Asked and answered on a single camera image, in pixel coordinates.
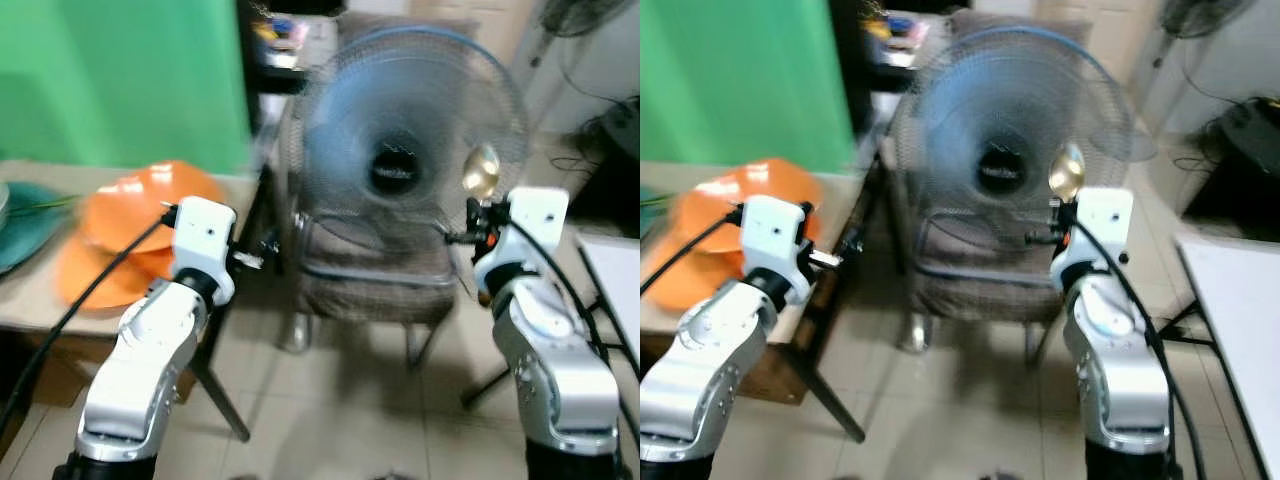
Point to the golden metal spoon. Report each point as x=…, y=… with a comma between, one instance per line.
x=481, y=172
x=1066, y=172

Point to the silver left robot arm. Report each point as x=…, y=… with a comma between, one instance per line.
x=140, y=370
x=700, y=370

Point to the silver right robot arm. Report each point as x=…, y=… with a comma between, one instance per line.
x=1120, y=380
x=560, y=380

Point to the brown checked chair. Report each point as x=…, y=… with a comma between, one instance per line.
x=370, y=285
x=980, y=285

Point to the large blue-bladed floor fan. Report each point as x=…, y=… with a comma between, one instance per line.
x=410, y=130
x=1000, y=130

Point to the orange plastic plate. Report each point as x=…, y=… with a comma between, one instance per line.
x=730, y=195
x=675, y=275
x=140, y=200
x=95, y=280

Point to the white folding table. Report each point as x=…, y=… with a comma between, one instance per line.
x=615, y=275
x=1240, y=310

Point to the black bag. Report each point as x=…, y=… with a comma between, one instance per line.
x=1245, y=150
x=615, y=170

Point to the teal plate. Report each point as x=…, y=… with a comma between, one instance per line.
x=30, y=225
x=650, y=212

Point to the beige table with black legs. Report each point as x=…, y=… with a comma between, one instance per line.
x=30, y=300
x=655, y=318

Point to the green backdrop screen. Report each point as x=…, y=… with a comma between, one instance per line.
x=745, y=80
x=120, y=80

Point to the dark cluttered shelf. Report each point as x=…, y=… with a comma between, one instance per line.
x=285, y=45
x=890, y=40

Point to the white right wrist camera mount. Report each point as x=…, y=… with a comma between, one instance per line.
x=1100, y=220
x=535, y=220

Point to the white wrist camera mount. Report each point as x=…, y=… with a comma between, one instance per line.
x=535, y=220
x=205, y=235
x=1100, y=220
x=775, y=235

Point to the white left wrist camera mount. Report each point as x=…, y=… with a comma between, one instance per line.
x=775, y=235
x=205, y=235

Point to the grey pedestal fan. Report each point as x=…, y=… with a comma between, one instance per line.
x=1200, y=15
x=580, y=18

